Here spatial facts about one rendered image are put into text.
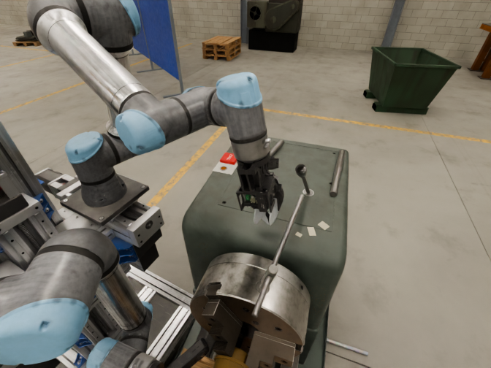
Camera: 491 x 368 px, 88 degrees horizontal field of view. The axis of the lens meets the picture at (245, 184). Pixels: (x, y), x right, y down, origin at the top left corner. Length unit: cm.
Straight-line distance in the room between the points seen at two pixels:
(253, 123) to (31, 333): 45
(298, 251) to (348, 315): 142
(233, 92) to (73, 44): 33
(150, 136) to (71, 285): 27
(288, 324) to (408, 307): 171
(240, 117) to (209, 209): 39
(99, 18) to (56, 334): 64
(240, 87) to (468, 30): 1057
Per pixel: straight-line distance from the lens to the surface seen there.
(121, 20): 79
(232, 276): 66
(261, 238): 72
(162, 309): 182
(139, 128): 44
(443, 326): 236
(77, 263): 54
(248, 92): 45
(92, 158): 95
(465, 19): 1083
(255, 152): 48
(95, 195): 103
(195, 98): 51
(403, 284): 241
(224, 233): 74
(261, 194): 51
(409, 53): 624
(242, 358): 72
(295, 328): 68
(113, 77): 54
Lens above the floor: 180
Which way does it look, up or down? 39 degrees down
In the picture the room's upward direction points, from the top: 1 degrees clockwise
